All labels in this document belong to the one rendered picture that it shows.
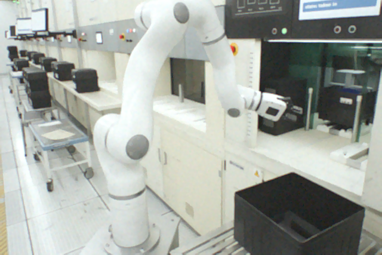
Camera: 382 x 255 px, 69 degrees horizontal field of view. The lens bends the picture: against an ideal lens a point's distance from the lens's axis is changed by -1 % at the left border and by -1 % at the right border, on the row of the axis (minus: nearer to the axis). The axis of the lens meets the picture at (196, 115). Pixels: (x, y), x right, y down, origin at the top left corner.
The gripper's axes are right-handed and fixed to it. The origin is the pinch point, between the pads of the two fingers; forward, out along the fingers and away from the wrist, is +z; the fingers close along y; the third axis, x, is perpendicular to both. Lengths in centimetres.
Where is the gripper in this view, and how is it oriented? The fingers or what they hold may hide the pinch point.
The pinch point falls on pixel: (294, 113)
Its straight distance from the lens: 120.7
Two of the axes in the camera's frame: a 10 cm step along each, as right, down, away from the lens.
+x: 2.4, -7.1, 6.7
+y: 2.0, -6.3, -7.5
